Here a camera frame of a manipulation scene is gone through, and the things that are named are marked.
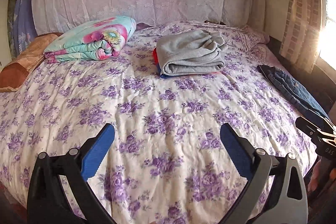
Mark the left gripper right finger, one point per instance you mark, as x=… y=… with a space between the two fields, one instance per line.
x=287 y=199

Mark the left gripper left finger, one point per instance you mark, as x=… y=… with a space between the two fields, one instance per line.
x=47 y=201

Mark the grey sweatpants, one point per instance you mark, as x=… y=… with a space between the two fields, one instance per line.
x=195 y=52

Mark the blue denim jeans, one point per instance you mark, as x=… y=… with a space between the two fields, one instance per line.
x=294 y=92

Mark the window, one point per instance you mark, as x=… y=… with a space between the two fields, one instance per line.
x=327 y=35

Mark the beige patterned curtain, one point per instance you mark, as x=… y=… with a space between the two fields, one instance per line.
x=305 y=19

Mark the brown orange pillow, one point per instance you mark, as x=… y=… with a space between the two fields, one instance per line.
x=14 y=74

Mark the purple floral bedsheet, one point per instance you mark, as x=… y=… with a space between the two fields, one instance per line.
x=167 y=163

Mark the floral turquoise folded quilt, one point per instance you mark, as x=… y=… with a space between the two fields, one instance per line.
x=94 y=40

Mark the blue hanging cloth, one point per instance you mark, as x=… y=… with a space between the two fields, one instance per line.
x=24 y=30

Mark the red white blue shorts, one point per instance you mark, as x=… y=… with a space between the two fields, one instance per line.
x=155 y=57

